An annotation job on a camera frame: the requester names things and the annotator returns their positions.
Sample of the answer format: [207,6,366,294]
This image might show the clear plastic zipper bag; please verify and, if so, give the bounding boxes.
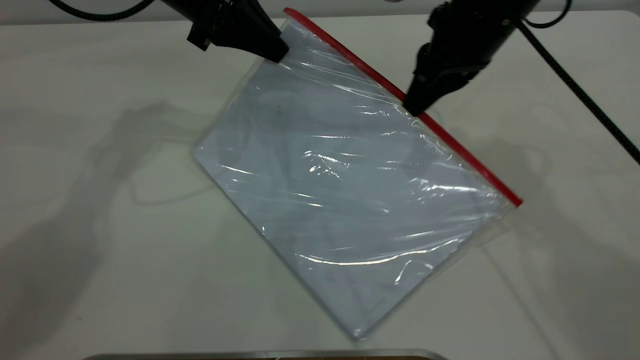
[192,7,524,342]

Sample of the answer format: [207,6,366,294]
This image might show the black braided left cable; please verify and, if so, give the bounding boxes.
[47,0,156,22]

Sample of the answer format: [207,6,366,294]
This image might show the grey metal base edge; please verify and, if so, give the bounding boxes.
[82,348,449,360]

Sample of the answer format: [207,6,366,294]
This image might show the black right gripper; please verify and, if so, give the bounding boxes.
[402,0,541,117]

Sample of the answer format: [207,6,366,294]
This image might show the black braided right cable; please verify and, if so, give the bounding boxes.
[517,0,640,166]

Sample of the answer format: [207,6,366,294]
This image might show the black braided cable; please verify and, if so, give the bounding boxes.
[517,0,640,166]
[47,0,156,22]

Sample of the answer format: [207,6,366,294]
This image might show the white paper stack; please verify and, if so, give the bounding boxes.
[195,60,501,338]

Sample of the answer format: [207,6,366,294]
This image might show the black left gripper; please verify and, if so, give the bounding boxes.
[160,0,290,63]

